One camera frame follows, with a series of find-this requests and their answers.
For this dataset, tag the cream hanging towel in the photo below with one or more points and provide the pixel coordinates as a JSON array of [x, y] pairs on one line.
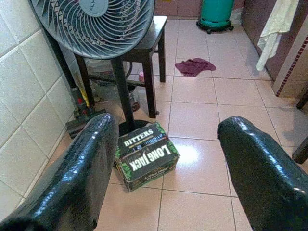
[[274, 29]]

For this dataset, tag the dark wooden furniture leg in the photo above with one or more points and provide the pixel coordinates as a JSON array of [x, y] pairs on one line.
[[300, 151], [302, 99]]

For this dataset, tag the black green Long Jack carton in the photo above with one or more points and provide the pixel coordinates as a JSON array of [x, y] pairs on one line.
[[145, 156]]

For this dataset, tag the dark brush with red knob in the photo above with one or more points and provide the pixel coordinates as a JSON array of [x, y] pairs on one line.
[[81, 115]]

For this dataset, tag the green gas cylinder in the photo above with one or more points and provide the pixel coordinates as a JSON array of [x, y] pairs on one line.
[[216, 10]]

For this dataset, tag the grey standing fan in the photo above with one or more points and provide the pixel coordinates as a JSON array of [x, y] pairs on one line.
[[96, 26]]

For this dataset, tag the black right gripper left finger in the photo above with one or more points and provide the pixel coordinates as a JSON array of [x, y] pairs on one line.
[[72, 173]]

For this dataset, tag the black wheeled cylinder stand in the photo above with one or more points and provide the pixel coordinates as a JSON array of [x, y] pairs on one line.
[[214, 27]]

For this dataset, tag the maroon floor rag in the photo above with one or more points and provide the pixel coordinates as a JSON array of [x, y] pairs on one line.
[[193, 66]]

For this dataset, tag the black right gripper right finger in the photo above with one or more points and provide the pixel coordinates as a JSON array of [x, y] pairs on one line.
[[267, 168]]

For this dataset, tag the pink small container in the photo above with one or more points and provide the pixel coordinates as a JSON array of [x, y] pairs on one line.
[[141, 76]]

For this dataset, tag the dark wooden stool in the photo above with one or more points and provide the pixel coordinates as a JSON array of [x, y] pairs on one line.
[[144, 48]]

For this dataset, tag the brown tiled counter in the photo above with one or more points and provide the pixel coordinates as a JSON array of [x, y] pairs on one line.
[[286, 53]]

